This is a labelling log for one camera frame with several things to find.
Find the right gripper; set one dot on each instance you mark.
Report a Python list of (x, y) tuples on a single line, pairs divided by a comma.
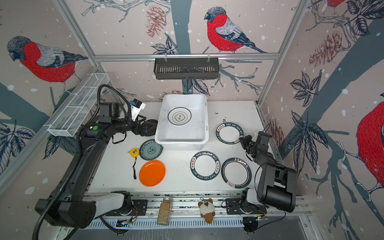
[(245, 140)]

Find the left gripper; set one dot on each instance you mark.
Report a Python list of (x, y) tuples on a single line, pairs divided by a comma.
[(138, 130)]

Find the small green rim plate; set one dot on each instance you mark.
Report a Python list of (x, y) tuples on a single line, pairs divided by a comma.
[(229, 133)]

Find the white plate black line emblem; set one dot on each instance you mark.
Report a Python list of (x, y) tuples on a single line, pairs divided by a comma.
[(179, 116)]

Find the green red rim plate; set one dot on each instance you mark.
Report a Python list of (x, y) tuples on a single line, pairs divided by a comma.
[(236, 173)]

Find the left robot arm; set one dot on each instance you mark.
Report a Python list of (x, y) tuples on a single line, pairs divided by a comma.
[(66, 206)]

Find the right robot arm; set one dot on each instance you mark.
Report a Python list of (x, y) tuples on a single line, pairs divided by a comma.
[(277, 184)]

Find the white plastic bin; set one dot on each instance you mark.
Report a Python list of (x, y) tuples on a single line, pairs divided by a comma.
[(191, 136)]

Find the black round plate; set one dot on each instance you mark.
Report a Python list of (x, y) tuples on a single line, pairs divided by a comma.
[(151, 125)]

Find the teal floral patterned plate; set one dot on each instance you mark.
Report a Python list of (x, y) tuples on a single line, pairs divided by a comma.
[(150, 150)]

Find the yellow tape measure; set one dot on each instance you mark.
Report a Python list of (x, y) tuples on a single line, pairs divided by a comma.
[(134, 153)]

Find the orange plastic plate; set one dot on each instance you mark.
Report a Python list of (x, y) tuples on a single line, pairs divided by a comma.
[(152, 173)]

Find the large green rim plate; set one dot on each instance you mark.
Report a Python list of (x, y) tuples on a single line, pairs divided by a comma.
[(205, 165)]

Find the brown plush toy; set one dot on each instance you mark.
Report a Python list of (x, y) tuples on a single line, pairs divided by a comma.
[(207, 210)]

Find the glass spice jar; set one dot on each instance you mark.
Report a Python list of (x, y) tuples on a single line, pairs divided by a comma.
[(164, 211)]

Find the small circuit board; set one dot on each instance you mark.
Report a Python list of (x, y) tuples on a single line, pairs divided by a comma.
[(124, 223)]

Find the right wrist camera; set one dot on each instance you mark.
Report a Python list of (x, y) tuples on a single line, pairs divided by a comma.
[(263, 139)]

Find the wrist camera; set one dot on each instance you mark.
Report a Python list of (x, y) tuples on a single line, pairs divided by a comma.
[(136, 107), (263, 139)]

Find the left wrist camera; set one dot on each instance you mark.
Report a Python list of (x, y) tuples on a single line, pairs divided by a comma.
[(136, 107)]

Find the black hanging wire basket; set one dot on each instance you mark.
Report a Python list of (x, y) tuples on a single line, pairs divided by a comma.
[(186, 69)]

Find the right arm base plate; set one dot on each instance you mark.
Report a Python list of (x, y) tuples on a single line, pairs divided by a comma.
[(235, 206)]

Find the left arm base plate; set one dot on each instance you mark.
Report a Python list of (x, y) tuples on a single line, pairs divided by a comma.
[(139, 209)]

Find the white mesh wall shelf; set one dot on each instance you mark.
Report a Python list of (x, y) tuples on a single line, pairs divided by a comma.
[(80, 104)]

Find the black device under rail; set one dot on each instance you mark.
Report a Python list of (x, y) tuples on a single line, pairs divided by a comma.
[(250, 224)]

